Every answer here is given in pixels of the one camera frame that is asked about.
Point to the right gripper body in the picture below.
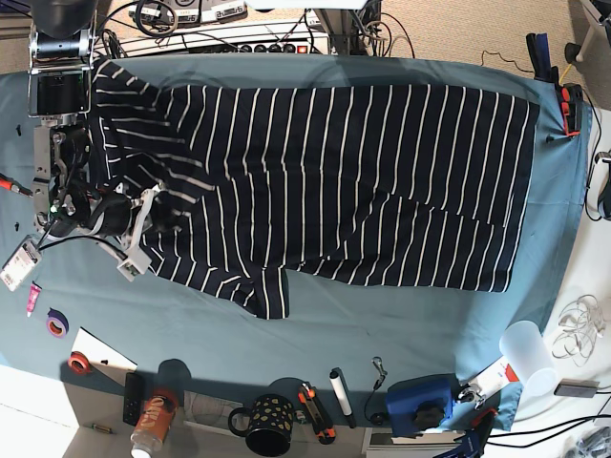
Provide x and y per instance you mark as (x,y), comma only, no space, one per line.
(112,216)

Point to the navy white striped t-shirt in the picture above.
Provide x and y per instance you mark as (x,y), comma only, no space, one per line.
(395,185)

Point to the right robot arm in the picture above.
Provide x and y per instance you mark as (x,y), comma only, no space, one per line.
(61,77)

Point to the clear plastic screw box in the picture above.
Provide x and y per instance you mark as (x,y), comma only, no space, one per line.
(21,263)

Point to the pink glue tube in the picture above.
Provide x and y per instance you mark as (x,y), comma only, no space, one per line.
(35,291)

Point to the purple tape roll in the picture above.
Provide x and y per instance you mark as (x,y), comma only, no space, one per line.
(57,324)

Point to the white paper sheet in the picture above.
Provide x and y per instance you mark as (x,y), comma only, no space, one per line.
(99,353)

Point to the orange tape roll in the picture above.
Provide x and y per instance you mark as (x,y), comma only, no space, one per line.
(79,364)

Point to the black remote control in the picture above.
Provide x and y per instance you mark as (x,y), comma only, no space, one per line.
(132,398)

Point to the orange drink bottle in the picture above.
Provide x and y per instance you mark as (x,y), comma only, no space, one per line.
(154,423)

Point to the white power strip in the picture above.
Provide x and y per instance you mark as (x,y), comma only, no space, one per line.
(286,36)

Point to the black mug yellow pattern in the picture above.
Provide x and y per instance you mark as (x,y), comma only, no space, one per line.
(266,427)

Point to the white black marker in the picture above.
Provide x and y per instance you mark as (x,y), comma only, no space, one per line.
(339,389)

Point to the orange black utility knife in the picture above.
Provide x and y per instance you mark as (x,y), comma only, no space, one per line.
(315,412)

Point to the blue clamp block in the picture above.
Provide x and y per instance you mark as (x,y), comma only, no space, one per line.
(419,404)

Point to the white red card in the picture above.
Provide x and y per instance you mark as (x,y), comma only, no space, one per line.
(492,379)

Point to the translucent plastic cup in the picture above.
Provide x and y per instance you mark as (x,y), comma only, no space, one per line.
(529,357)

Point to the blue black clamp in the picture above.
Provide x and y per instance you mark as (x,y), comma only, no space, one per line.
(539,53)

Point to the orange black table clamp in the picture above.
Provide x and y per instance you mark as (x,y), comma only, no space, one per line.
(570,99)

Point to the grey small box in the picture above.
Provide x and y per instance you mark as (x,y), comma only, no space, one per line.
(576,389)

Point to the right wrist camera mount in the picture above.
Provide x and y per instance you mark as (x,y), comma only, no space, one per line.
(131,259)

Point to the orange handled screwdriver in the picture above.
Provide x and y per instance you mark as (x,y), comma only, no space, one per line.
(12,185)

